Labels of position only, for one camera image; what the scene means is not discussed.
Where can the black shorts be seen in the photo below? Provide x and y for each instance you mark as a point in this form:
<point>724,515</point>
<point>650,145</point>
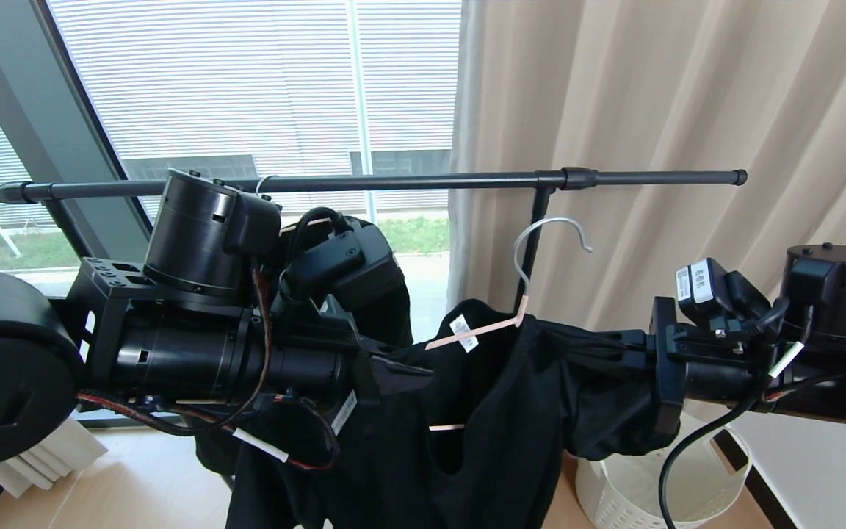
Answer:
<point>393,316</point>

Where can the window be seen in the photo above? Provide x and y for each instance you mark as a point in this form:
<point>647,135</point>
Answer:
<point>247,73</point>

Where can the pink clothes hanger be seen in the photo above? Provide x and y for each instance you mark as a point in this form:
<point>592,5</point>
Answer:
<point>260,184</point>
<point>500,325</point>

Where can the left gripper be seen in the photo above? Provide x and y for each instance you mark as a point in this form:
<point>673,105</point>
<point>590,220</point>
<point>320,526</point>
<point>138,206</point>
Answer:
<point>195,360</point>

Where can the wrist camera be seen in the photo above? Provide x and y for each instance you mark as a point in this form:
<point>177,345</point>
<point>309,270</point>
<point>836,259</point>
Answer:
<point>364,264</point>
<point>702,286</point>

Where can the white laundry basket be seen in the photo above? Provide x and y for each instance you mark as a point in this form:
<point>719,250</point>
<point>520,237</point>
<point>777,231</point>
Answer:
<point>628,499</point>

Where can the black garment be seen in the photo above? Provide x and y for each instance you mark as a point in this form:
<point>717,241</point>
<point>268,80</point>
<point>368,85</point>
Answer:
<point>504,441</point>

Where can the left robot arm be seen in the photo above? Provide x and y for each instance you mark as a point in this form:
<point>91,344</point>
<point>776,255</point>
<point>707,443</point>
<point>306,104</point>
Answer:
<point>12,367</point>

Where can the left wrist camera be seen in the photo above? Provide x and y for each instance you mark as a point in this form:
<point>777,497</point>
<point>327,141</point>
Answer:
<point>364,264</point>

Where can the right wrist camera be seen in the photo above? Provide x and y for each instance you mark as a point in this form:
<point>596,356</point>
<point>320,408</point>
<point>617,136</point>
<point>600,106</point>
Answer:
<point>702,286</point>

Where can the beige curtain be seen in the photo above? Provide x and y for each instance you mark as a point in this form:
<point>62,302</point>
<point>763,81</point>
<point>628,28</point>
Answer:
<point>48,455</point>
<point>687,88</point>

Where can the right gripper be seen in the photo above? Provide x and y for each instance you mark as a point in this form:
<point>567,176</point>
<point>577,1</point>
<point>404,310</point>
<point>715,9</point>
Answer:
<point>724,386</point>

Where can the black clothes rack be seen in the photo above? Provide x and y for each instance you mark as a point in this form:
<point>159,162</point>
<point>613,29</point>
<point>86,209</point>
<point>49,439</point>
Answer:
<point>430,180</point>

